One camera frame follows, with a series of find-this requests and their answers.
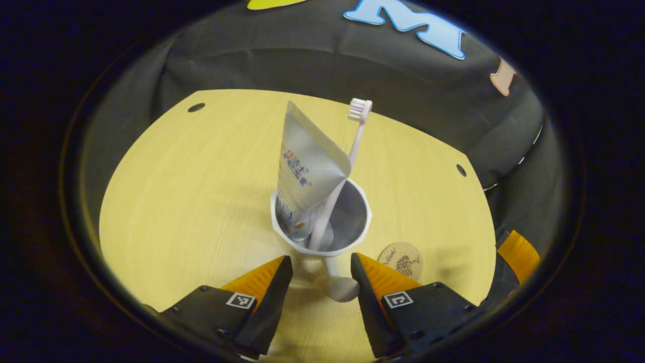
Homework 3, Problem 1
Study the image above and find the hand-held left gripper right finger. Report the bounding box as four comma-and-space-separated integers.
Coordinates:
351, 253, 482, 358

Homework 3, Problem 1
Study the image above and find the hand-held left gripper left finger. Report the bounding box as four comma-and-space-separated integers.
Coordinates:
144, 255, 293, 359

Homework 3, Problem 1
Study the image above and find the round wooden coaster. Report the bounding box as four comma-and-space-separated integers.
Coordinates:
377, 241, 424, 281

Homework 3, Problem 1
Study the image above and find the white cup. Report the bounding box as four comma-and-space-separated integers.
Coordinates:
270, 177, 372, 303

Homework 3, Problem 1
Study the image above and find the white toothpaste tube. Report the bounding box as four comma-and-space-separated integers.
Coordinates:
276, 100, 352, 241

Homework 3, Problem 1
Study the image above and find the white toothbrush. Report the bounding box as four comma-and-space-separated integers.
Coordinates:
308, 98, 373, 251

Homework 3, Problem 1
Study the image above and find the black backdrop cloth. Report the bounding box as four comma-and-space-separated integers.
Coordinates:
81, 0, 565, 243

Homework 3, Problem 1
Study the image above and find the white cable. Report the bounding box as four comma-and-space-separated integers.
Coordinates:
483, 124, 544, 192

